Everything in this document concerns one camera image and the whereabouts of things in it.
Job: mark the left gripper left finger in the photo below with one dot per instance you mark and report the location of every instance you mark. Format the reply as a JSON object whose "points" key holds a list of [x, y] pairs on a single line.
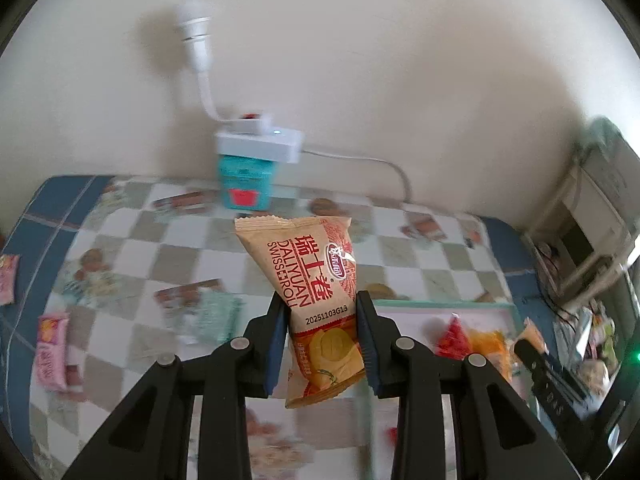
{"points": [[147, 435]]}

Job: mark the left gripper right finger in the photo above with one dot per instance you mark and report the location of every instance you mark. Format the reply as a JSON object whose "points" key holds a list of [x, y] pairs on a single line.
{"points": [[450, 399]]}

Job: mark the yellow orange snack bag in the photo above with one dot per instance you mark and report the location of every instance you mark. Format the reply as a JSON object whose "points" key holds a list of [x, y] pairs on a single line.
{"points": [[493, 346]]}

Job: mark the red snack packet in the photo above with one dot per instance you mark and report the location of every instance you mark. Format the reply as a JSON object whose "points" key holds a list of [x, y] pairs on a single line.
{"points": [[454, 343]]}

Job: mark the orange swiss roll packet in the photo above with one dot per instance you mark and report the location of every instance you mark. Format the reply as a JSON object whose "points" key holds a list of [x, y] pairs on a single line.
{"points": [[311, 265]]}

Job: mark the small red candy packet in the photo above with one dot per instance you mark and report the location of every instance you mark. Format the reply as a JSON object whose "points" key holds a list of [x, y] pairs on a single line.
{"points": [[392, 435]]}

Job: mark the teal rimmed white tray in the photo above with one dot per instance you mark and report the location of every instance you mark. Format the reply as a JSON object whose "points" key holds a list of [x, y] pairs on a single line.
{"points": [[445, 354]]}

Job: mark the pink swiss roll packet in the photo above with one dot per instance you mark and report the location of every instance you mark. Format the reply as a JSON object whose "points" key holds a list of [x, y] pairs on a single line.
{"points": [[50, 357]]}

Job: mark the mint green foil packet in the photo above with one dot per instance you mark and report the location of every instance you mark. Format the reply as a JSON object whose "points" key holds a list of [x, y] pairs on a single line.
{"points": [[210, 320]]}

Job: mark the checkered tablecloth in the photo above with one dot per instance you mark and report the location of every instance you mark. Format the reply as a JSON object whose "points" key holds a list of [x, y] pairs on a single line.
{"points": [[120, 255]]}

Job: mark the white shelf unit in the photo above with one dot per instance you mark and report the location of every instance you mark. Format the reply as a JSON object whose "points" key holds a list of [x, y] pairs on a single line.
{"points": [[587, 235]]}

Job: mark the light pink snack packet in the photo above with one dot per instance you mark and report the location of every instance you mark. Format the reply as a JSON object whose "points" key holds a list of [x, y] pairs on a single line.
{"points": [[8, 271]]}

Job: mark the teal toy box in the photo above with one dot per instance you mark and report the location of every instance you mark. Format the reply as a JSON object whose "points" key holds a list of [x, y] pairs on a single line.
{"points": [[246, 182]]}

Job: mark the white power strip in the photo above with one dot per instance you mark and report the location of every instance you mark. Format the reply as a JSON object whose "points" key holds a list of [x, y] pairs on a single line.
{"points": [[282, 145]]}

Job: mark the white gooseneck lamp socket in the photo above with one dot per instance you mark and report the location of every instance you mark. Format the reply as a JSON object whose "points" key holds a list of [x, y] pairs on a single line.
{"points": [[193, 19]]}

